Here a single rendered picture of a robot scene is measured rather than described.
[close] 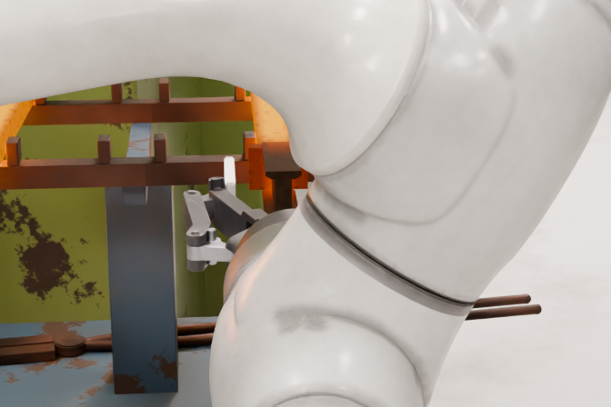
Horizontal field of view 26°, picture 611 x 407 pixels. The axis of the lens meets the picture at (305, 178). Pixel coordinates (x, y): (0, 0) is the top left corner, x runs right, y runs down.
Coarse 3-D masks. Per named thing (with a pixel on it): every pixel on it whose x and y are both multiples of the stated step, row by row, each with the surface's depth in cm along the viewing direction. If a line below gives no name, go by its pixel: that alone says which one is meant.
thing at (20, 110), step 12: (0, 108) 118; (12, 108) 118; (24, 108) 122; (0, 120) 114; (12, 120) 115; (24, 120) 122; (0, 132) 110; (12, 132) 115; (0, 144) 109; (0, 156) 108
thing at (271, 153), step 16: (256, 96) 122; (256, 112) 116; (272, 112) 116; (256, 128) 111; (272, 128) 111; (256, 144) 104; (272, 144) 102; (288, 144) 102; (256, 160) 103; (272, 160) 98; (288, 160) 98; (256, 176) 104; (272, 176) 95; (288, 176) 95; (304, 176) 104; (272, 192) 101; (288, 192) 96; (272, 208) 99; (288, 208) 96
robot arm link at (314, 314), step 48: (288, 240) 65; (336, 240) 63; (240, 288) 67; (288, 288) 63; (336, 288) 62; (384, 288) 62; (240, 336) 64; (288, 336) 61; (336, 336) 61; (384, 336) 62; (432, 336) 63; (240, 384) 61; (288, 384) 59; (336, 384) 59; (384, 384) 60; (432, 384) 65
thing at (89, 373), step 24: (0, 336) 137; (72, 360) 131; (96, 360) 131; (192, 360) 131; (0, 384) 126; (24, 384) 126; (48, 384) 126; (72, 384) 126; (96, 384) 126; (192, 384) 126
